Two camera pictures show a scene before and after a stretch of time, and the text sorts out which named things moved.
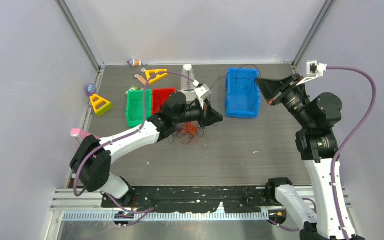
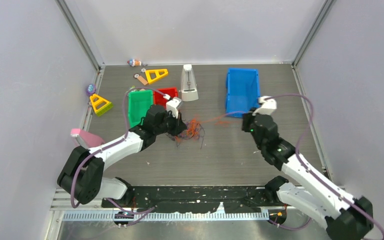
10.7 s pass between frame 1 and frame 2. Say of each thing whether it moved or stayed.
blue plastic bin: stayed
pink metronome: stayed
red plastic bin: stayed
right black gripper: moved
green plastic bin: stayed
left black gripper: moved
